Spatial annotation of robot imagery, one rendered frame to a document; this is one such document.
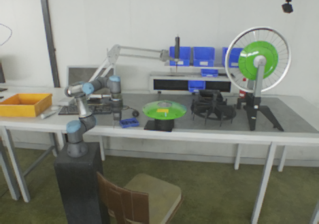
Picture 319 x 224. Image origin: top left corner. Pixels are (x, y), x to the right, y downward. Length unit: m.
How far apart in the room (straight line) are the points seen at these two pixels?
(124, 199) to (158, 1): 1.83
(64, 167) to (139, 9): 1.63
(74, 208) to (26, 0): 2.18
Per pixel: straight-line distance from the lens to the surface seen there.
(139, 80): 2.45
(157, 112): 1.44
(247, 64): 1.82
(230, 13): 2.36
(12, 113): 2.12
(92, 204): 1.64
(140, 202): 1.13
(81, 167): 1.45
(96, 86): 1.25
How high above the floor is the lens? 1.65
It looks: 21 degrees down
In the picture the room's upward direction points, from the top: straight up
